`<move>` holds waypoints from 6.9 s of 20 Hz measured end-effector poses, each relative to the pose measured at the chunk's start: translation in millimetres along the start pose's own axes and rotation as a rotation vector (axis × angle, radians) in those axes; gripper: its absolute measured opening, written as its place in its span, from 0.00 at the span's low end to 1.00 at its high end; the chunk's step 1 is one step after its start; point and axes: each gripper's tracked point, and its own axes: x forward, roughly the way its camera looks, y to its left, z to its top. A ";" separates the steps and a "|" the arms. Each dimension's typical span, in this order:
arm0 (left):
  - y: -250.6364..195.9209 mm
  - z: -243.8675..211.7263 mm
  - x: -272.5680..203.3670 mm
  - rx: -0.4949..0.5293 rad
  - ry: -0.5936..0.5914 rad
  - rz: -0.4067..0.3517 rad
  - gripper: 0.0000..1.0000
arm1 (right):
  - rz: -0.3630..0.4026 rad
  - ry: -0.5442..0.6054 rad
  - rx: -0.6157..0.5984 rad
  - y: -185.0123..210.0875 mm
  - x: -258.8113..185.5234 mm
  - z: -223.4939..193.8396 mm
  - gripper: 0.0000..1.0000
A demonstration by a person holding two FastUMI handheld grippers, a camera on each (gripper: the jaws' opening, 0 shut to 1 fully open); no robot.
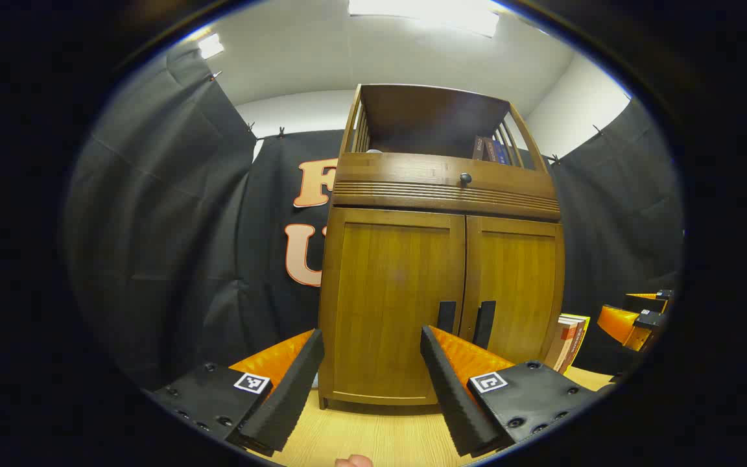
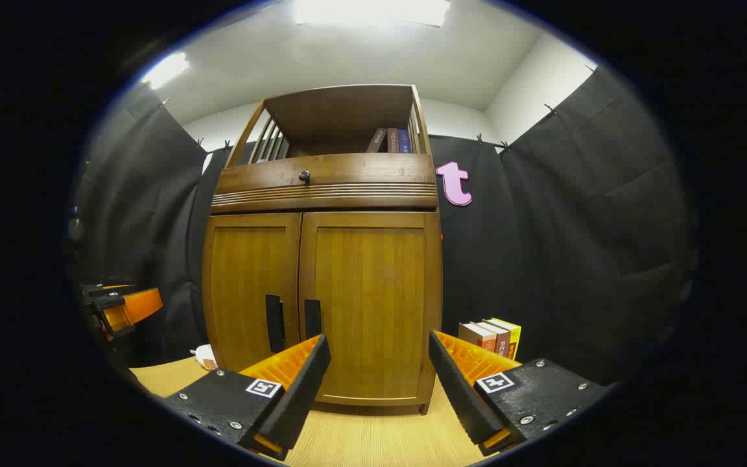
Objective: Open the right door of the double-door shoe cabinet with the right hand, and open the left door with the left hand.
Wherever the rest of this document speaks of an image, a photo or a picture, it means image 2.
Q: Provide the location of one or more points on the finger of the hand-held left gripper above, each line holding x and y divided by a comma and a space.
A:
94, 290
130, 308

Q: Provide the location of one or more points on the black backdrop cloth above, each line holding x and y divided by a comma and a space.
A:
574, 227

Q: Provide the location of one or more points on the large ceiling light panel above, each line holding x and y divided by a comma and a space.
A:
373, 11

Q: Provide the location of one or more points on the blue book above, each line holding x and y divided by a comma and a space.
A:
404, 141

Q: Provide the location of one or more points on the wooden cabinet drawer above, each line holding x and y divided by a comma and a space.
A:
360, 172

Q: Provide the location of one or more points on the dark red book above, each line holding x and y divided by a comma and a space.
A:
392, 141

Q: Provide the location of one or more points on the brown white-edged book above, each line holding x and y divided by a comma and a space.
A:
474, 335

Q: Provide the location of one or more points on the small ceiling light panel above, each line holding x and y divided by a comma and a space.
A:
166, 69

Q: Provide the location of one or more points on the wooden shoe cabinet door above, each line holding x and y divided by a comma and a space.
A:
244, 285
373, 305

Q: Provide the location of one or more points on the yellow book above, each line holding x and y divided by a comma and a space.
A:
513, 340

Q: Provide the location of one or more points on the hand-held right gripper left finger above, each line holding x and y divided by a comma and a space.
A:
302, 395

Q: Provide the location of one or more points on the wooden double-door shoe cabinet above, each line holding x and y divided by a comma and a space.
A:
321, 117

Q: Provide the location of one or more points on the red-brown book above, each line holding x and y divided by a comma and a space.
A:
498, 338

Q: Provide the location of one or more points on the white plush toy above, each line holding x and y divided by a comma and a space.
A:
206, 358

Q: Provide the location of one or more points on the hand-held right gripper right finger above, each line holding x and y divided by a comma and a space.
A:
458, 395

